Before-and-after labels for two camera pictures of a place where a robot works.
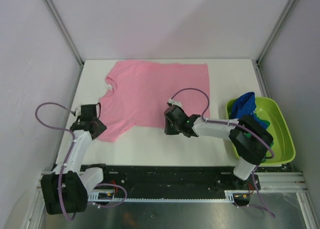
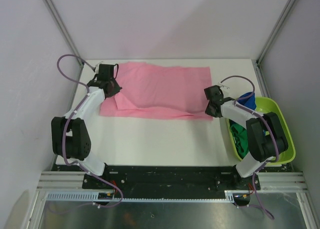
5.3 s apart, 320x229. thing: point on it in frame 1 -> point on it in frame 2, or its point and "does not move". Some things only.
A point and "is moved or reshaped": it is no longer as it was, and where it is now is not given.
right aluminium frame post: x=260 y=75 does not move
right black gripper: x=168 y=130 -> x=208 y=111
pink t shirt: x=138 y=93 is moved or reshaped
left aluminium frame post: x=64 y=30 does not move
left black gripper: x=102 y=128 -> x=117 y=89
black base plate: x=137 y=181 does not move
